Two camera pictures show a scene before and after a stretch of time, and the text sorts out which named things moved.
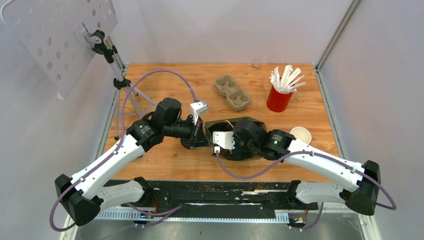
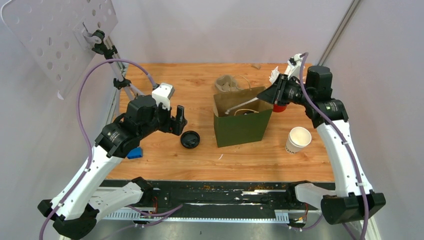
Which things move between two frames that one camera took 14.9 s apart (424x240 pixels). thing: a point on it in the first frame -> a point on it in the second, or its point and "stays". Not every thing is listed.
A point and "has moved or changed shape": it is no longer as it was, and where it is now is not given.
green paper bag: [227, 125] has moved or changed shape
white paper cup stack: [301, 134] stays
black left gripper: [200, 139] -> [173, 126]
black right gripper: [238, 153] -> [274, 93]
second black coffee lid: [187, 142] stays
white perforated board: [56, 35] stays
